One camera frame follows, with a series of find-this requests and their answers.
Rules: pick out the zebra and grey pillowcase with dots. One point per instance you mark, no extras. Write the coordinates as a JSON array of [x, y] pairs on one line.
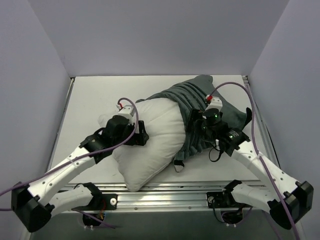
[[191, 94]]

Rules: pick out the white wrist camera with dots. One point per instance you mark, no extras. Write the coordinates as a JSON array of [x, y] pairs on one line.
[[127, 112], [213, 102]]

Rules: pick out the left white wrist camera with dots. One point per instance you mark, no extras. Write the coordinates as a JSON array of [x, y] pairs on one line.
[[127, 112]]

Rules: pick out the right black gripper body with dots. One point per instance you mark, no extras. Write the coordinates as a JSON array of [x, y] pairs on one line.
[[193, 120]]

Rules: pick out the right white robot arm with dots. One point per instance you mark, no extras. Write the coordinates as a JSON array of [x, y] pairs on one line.
[[286, 199]]

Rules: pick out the aluminium front rail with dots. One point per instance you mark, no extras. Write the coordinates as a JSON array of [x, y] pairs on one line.
[[168, 197]]

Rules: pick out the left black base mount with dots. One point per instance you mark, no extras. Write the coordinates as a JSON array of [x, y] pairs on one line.
[[105, 201]]

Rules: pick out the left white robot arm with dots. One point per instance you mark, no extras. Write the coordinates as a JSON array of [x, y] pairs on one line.
[[37, 202]]

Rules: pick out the white pillow insert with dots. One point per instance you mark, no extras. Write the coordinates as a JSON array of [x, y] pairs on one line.
[[166, 130]]

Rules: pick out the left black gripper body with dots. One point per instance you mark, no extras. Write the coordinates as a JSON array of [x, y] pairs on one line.
[[139, 133]]

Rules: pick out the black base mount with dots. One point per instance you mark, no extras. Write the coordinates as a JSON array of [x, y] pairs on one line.
[[105, 201], [220, 199]]

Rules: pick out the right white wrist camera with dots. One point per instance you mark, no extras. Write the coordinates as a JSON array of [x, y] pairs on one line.
[[213, 102]]

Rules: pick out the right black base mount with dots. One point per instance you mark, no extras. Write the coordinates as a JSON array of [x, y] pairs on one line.
[[220, 199]]

